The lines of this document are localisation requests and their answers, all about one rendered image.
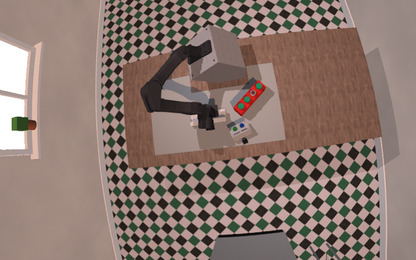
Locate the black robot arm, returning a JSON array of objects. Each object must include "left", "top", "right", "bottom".
[{"left": 140, "top": 40, "right": 216, "bottom": 131}]

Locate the light grey flat mat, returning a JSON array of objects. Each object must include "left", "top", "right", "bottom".
[{"left": 151, "top": 63, "right": 285, "bottom": 155}]

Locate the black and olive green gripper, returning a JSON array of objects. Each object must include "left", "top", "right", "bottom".
[{"left": 211, "top": 105, "right": 219, "bottom": 117}]

